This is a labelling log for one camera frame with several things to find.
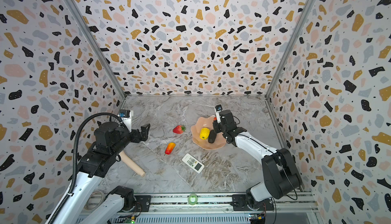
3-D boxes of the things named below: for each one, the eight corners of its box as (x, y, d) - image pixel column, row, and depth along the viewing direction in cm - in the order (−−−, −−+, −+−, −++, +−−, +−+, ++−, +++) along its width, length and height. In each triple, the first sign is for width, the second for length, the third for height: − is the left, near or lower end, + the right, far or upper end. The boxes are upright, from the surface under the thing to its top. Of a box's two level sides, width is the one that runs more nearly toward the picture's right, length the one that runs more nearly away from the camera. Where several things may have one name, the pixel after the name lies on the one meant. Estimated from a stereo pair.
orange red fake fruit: (165, 153, 93) (164, 151, 91) (171, 143, 97) (170, 141, 95) (169, 155, 92) (168, 153, 90) (175, 145, 97) (174, 143, 94)
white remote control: (181, 160, 90) (181, 159, 89) (187, 153, 93) (187, 152, 91) (199, 173, 85) (199, 172, 84) (204, 166, 88) (204, 165, 87)
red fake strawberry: (173, 134, 102) (172, 130, 98) (174, 129, 104) (173, 125, 101) (185, 134, 102) (184, 130, 98) (185, 129, 105) (184, 125, 101)
